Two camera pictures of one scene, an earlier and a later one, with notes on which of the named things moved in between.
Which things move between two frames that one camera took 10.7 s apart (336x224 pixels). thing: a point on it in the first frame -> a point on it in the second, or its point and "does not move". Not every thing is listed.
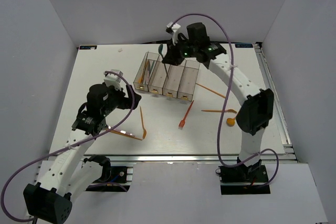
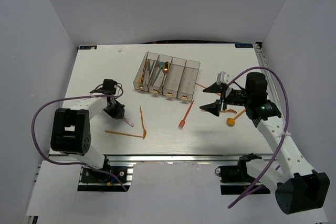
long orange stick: [126, 134] -> [128, 121]
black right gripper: [171, 57] -> [214, 107]
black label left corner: [87, 47] does not move
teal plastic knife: [151, 66] does not move
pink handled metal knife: [148, 73] does not move
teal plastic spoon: [160, 50] -> [160, 64]
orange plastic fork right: [226, 110] does not move
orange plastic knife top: [140, 80] does not move
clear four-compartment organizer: [178, 82] does not move
